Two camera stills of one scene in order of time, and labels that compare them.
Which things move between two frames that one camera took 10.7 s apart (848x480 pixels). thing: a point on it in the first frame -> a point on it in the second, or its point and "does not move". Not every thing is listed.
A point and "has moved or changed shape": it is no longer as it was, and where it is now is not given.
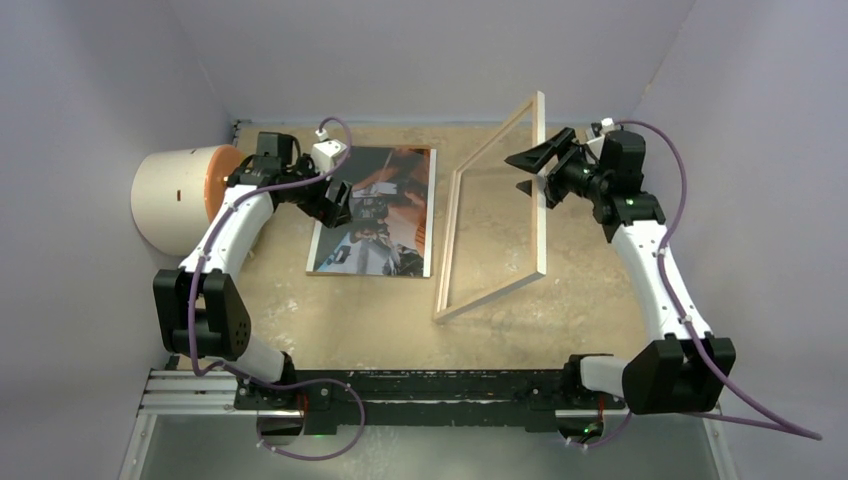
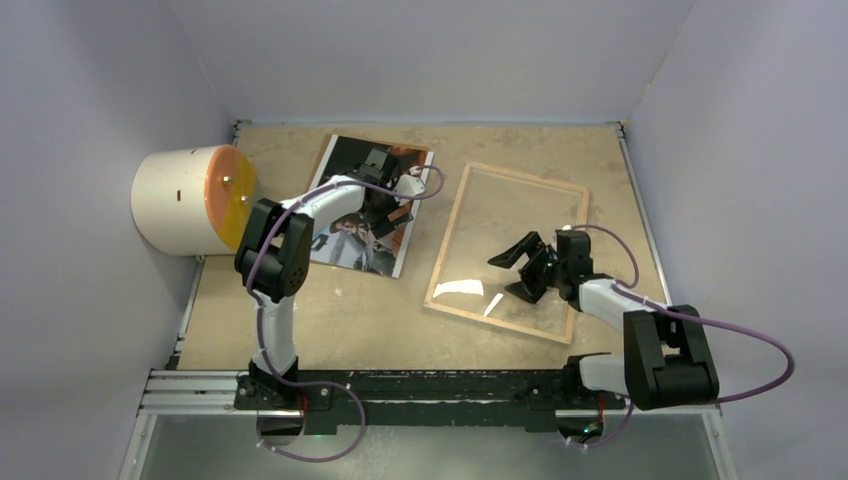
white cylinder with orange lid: (175, 191) does not move
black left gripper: (327, 211) -> (379, 224)
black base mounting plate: (532, 397) does not move
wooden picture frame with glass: (495, 231) has moved or changed shape
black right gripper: (536, 158) -> (535, 249)
